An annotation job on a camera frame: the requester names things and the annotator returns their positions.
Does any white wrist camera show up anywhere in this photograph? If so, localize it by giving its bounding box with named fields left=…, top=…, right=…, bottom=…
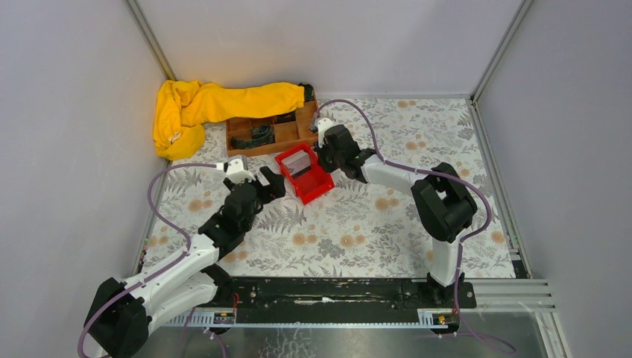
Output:
left=215, top=154, right=256, bottom=184
left=309, top=117, right=335, bottom=148

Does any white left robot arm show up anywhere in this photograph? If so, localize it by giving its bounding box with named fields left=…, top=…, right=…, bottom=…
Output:
left=77, top=156, right=286, bottom=357

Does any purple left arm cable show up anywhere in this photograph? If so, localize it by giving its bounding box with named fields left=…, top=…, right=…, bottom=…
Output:
left=78, top=162, right=233, bottom=358

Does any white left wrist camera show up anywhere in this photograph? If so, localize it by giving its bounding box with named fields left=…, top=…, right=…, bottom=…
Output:
left=215, top=154, right=256, bottom=184

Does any red plastic bin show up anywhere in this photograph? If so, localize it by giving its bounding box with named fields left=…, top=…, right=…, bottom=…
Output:
left=274, top=143, right=335, bottom=204

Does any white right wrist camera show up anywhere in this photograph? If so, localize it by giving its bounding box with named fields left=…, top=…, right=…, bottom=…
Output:
left=309, top=117, right=335, bottom=148

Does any stack of cards in bin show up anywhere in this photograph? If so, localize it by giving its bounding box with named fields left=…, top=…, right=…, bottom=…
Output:
left=282, top=151, right=311, bottom=178

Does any yellow cloth garment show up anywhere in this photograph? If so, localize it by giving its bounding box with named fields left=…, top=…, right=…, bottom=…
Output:
left=152, top=81, right=315, bottom=161

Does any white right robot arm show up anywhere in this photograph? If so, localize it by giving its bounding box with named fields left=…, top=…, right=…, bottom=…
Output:
left=309, top=118, right=478, bottom=287

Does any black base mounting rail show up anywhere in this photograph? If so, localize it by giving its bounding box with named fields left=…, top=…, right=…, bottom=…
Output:
left=207, top=277, right=477, bottom=325

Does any wooden compartment tray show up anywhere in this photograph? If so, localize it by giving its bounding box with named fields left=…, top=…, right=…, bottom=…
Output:
left=225, top=99, right=319, bottom=157

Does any dark strap in tray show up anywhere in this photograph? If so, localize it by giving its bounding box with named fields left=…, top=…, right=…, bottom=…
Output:
left=230, top=123, right=277, bottom=151

